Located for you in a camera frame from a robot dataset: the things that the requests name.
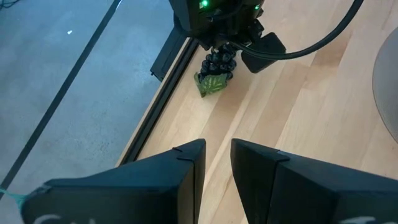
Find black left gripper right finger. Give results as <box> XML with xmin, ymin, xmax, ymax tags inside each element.
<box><xmin>230</xmin><ymin>138</ymin><xmax>398</xmax><ymax>224</ymax></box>

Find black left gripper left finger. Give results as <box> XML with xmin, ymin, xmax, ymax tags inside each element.
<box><xmin>20</xmin><ymin>138</ymin><xmax>207</xmax><ymax>224</ymax></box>

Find black grape bunch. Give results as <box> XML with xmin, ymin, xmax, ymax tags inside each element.
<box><xmin>193</xmin><ymin>43</ymin><xmax>239</xmax><ymax>98</ymax></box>

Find round grey mat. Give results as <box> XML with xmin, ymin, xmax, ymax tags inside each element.
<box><xmin>372</xmin><ymin>26</ymin><xmax>398</xmax><ymax>144</ymax></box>

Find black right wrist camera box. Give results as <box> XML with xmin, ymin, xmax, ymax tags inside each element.
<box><xmin>241</xmin><ymin>32</ymin><xmax>287</xmax><ymax>75</ymax></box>

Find black bar mount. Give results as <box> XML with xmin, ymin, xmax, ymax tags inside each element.
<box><xmin>150</xmin><ymin>24</ymin><xmax>190</xmax><ymax>82</ymax></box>

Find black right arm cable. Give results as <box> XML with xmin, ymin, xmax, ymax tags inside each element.
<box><xmin>229</xmin><ymin>0</ymin><xmax>365</xmax><ymax>62</ymax></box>

